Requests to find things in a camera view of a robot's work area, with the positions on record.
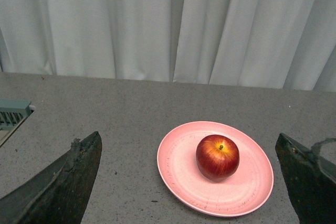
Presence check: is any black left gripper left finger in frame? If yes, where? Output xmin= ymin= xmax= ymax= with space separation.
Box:
xmin=1 ymin=132 xmax=102 ymax=223

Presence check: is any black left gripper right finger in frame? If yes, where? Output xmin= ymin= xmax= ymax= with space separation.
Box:
xmin=275 ymin=133 xmax=335 ymax=223

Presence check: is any red apple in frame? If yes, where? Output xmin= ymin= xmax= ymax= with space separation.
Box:
xmin=195 ymin=134 xmax=240 ymax=183

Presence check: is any pink plate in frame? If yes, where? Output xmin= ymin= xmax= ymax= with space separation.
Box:
xmin=157 ymin=121 xmax=274 ymax=217

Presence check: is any grey slotted device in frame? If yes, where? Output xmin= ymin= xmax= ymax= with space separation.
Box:
xmin=1 ymin=99 xmax=36 ymax=147

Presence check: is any white curtain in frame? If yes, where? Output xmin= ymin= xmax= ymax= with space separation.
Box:
xmin=1 ymin=0 xmax=335 ymax=91

